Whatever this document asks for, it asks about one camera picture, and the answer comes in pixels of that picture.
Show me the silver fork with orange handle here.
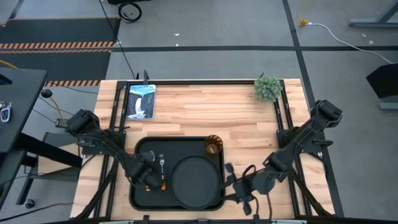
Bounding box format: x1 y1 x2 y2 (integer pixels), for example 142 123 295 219
158 152 167 191

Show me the black hazard striped floor mat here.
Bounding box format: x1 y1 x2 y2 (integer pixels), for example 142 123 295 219
0 16 121 88

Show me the long black floor cable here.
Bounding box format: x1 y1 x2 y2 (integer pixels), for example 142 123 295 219
98 0 138 80

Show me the grey table leg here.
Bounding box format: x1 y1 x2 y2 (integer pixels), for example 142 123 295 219
348 0 398 29

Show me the key fob with keys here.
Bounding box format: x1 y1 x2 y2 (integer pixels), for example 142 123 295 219
0 100 13 123

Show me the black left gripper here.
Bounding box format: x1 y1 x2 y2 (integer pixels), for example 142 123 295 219
128 151 164 192

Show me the waterfall picture card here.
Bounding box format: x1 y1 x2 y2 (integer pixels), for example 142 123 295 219
125 83 157 121

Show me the white floor cable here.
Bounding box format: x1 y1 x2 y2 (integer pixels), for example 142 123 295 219
305 22 398 65

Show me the black aluminium rig frame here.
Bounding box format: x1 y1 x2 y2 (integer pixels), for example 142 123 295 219
73 78 346 224

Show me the coiled black cable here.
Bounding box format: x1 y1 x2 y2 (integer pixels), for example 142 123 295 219
118 1 143 24

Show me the black round plate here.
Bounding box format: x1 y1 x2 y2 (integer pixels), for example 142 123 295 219
169 154 224 210

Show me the black rectangular serving tray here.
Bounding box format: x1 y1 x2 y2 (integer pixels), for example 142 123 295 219
128 136 226 212

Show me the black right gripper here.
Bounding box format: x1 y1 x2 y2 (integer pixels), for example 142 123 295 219
224 162 261 217

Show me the black side desk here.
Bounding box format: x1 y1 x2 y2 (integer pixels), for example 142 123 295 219
0 66 48 154

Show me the round green potted plant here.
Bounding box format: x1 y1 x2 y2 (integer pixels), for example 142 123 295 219
253 75 284 103

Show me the black floor box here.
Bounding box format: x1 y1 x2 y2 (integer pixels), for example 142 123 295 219
366 62 398 100

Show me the yellow plug cable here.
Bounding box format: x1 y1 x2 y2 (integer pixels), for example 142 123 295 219
296 0 310 26

